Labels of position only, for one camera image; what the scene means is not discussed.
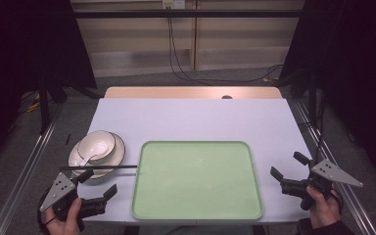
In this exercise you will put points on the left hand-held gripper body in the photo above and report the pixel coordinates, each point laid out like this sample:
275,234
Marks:
62,192

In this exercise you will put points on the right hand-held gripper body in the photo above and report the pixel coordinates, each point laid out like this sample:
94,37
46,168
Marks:
326,173

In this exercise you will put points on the black chopstick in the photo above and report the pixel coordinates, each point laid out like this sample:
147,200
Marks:
117,166
75,169

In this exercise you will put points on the white ceramic spoon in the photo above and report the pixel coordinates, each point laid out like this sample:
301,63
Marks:
99,148

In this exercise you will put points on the white bowl with dark rim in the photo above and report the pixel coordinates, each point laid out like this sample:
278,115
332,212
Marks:
94,140

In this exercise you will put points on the white plate with dark rim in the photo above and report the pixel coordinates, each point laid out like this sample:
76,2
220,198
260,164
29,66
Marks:
119,153

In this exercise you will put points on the light green tray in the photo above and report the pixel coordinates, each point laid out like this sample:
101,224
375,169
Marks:
196,182

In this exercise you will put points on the person's left hand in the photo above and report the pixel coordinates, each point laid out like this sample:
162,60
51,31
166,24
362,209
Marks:
63,226

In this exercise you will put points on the person's right hand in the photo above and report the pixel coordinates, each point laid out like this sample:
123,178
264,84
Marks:
324,209

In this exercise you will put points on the small black stick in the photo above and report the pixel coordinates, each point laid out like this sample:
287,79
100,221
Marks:
68,139

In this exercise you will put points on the white table cover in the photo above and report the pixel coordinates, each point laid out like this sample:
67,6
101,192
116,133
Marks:
192,120

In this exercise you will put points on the dark curtain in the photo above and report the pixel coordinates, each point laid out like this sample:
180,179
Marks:
355,65
19,49

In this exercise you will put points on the wooden table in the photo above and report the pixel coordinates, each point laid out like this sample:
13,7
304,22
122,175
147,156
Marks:
176,92

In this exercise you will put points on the black horizontal bar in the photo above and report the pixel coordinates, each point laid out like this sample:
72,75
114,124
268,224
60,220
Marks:
189,13

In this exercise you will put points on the metal rail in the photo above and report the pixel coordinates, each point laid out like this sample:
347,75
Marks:
349,196
23,169

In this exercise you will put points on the black stand post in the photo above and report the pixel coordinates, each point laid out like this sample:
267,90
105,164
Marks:
312,98
44,107

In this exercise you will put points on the white wall socket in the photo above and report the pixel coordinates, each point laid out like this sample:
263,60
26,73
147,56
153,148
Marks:
173,4

